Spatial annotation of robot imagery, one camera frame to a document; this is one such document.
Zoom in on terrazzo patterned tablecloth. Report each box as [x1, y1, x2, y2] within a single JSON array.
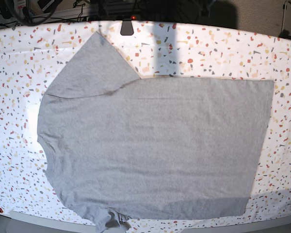
[[0, 21, 291, 233]]

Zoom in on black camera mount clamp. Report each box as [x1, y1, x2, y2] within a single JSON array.
[[120, 20, 134, 36]]

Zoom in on black cable bundle background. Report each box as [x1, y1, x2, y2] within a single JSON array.
[[4, 0, 62, 27]]

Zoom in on grey T-shirt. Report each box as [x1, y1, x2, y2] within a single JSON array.
[[37, 33, 274, 232]]

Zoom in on white metal stand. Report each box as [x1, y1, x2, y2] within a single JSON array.
[[281, 0, 291, 37]]

